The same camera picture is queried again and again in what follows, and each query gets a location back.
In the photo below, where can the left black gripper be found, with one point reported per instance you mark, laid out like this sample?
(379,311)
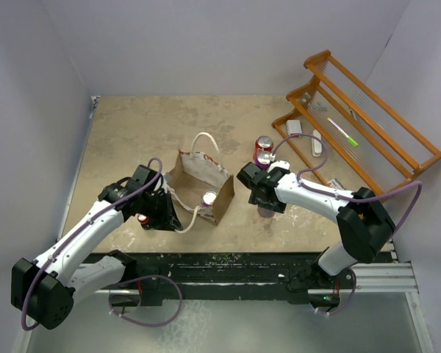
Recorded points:
(168,220)

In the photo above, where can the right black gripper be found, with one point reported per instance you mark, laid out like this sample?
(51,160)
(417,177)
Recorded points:
(273,205)

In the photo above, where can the purple Fanta can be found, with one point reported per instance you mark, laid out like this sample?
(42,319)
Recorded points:
(264,159)

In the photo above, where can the purple soda can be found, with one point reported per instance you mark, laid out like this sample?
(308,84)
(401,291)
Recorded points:
(265,213)
(208,198)

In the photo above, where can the red cola can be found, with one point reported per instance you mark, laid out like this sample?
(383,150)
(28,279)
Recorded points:
(263,143)

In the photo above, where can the purple soda can front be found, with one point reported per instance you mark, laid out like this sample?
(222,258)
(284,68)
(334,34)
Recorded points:
(208,198)

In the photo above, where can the patterned canvas tote bag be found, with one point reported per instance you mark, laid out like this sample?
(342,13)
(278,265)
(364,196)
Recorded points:
(194,173)

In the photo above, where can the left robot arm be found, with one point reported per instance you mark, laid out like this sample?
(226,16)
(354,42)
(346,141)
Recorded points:
(46,288)

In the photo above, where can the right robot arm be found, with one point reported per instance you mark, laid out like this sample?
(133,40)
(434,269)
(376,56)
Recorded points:
(364,224)

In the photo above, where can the small dark red-capped bottle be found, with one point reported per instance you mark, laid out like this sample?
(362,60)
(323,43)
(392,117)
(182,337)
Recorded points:
(144,221)

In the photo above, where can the white red small box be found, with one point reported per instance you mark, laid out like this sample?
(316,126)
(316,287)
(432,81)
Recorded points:
(294,127)

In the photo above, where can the white oblong case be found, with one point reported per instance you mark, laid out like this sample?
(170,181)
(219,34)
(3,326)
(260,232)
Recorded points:
(317,148)

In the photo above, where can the red white flat packet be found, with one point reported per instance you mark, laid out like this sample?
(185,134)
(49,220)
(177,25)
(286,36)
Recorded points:
(335,183)

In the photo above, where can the green tipped white pen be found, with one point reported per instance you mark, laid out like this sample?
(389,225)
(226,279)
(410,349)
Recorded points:
(343,132)

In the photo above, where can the wooden tiered rack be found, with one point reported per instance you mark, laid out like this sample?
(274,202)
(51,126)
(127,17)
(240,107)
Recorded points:
(391,152)

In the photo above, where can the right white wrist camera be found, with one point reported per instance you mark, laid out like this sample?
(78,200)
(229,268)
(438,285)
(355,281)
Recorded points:
(279,164)

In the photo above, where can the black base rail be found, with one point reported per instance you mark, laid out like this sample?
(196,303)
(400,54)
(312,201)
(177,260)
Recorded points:
(291,277)

